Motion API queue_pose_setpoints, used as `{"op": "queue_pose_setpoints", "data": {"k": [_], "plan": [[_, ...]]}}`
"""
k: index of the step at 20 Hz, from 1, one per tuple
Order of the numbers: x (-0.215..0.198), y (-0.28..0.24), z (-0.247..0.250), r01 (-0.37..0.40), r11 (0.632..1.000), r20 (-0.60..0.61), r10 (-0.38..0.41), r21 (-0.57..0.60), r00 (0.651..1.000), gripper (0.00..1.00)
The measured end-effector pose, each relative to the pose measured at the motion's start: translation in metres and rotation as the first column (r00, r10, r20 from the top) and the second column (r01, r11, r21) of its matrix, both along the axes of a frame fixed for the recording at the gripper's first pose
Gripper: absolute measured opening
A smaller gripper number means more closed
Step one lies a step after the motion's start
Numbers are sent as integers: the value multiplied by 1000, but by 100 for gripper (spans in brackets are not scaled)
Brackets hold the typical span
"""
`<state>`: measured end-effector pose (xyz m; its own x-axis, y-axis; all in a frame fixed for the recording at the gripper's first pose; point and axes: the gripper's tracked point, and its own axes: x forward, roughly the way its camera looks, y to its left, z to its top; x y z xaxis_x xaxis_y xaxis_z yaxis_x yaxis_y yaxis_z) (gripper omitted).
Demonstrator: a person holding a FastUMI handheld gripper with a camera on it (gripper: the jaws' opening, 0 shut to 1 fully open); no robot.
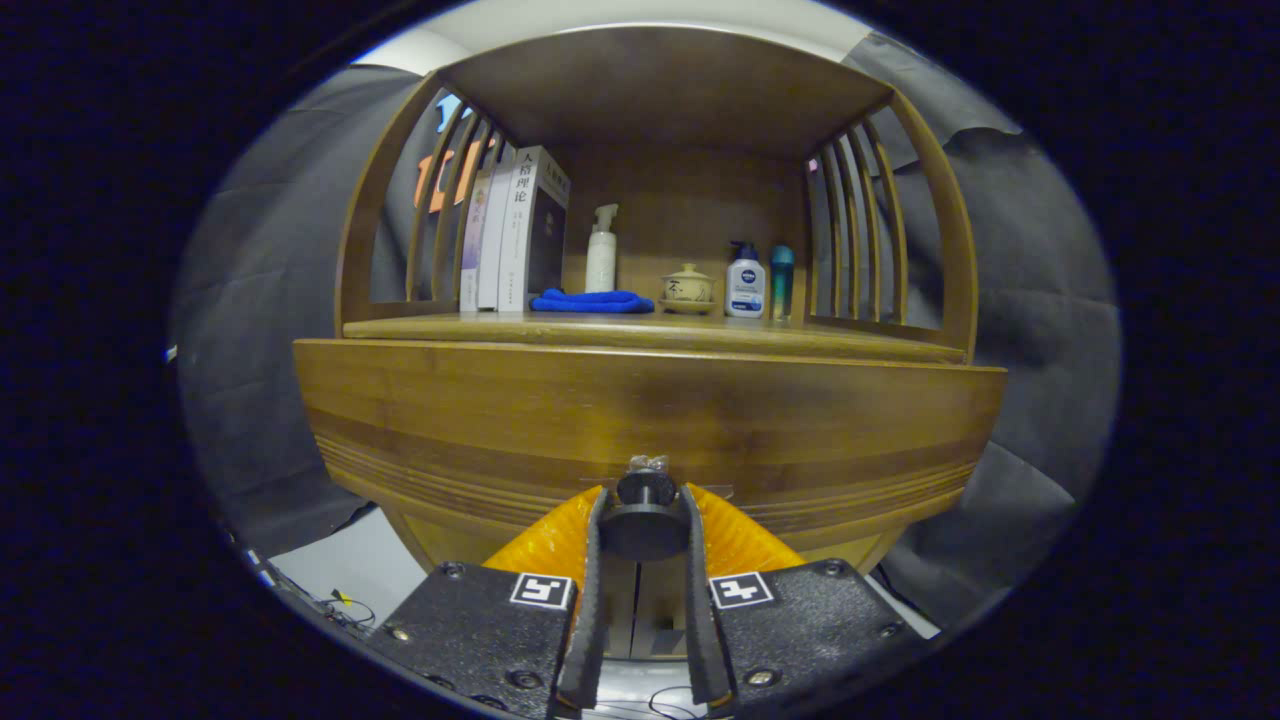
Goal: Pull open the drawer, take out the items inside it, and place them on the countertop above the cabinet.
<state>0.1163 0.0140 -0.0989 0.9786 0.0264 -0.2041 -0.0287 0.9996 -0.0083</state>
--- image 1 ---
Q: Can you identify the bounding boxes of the wooden countertop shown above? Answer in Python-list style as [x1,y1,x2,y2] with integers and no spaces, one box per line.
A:
[343,310,966,364]

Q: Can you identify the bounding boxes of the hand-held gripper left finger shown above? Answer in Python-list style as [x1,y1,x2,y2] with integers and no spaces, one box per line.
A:
[365,485,611,716]

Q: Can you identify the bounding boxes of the white blue lotion bottle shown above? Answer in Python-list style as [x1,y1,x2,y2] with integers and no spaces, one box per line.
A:
[724,241,767,319]

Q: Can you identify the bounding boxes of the blue folded cloth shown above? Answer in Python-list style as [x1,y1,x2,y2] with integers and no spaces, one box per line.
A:
[530,288,655,315]

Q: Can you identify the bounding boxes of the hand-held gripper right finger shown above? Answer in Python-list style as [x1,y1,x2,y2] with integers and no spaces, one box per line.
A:
[682,483,926,711]

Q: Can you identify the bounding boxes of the wooden cabinet door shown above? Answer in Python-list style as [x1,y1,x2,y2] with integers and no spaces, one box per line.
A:
[383,500,639,661]
[638,520,906,661]

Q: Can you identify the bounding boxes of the teal slim bottle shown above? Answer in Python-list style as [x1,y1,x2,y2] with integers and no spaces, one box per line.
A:
[769,245,796,321]

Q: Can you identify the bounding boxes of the wooden cabinet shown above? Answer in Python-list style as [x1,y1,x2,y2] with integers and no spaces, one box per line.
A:
[293,25,1008,661]

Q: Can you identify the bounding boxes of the black round drawer knob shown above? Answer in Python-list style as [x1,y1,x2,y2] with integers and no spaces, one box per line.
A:
[598,455,691,561]

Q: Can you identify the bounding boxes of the beige lidded ceramic cup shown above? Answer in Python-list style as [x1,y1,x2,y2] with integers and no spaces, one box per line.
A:
[658,263,717,316]

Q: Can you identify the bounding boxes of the white pump bottle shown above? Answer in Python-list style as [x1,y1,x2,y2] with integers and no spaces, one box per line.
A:
[585,204,619,294]

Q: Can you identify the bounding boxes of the wooden drawer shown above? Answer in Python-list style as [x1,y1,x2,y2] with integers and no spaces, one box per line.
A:
[293,338,1008,571]

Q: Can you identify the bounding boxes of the thick white dark book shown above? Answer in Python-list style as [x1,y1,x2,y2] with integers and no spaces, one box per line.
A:
[497,146,571,313]

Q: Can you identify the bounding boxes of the thin white book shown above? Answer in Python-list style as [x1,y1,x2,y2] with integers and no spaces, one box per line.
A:
[476,150,516,311]

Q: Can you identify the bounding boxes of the purple spine book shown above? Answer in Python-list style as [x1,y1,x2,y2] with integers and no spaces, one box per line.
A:
[459,180,493,313]

